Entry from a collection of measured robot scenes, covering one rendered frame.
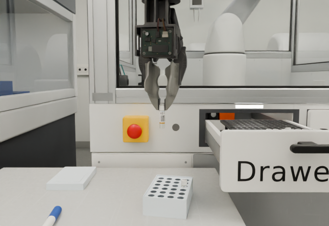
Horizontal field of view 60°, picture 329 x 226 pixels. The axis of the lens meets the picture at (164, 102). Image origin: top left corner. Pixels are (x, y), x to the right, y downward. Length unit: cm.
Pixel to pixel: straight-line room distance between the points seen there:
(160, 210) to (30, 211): 26
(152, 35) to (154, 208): 32
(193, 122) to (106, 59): 31
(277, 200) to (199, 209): 41
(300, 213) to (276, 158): 48
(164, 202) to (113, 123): 37
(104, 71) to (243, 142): 48
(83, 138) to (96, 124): 344
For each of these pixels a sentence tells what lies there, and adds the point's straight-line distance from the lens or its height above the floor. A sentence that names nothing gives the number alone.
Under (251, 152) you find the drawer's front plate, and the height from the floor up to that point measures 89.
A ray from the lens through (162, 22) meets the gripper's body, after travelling 49.
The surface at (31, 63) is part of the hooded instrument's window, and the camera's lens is 135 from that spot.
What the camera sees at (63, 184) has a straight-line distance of 73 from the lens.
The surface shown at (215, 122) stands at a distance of 87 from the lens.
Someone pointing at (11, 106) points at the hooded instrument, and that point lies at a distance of 116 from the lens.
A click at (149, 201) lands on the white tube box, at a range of 57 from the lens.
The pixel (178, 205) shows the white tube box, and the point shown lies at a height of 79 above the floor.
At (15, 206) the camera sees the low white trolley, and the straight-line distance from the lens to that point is 69.
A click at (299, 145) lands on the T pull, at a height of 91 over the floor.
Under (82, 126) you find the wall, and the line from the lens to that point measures 428.
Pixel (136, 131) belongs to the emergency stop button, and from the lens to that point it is 78.
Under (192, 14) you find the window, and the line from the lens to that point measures 87.
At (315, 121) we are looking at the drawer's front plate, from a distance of 93.
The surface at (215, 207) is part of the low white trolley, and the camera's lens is 63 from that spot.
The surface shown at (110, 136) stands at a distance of 87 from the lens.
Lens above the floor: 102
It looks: 5 degrees down
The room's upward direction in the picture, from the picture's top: straight up
